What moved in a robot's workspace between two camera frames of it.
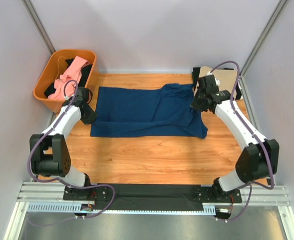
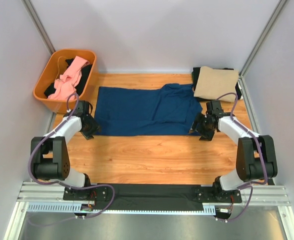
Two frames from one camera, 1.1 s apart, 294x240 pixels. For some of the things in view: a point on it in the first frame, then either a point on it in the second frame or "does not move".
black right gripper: x=194 y=104 to x=204 y=136
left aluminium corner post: x=37 y=22 does not move
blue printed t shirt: x=148 y=111 does not move
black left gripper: x=91 y=118 to x=95 y=128
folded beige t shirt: x=227 y=78 does not move
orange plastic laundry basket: x=52 y=70 does not move
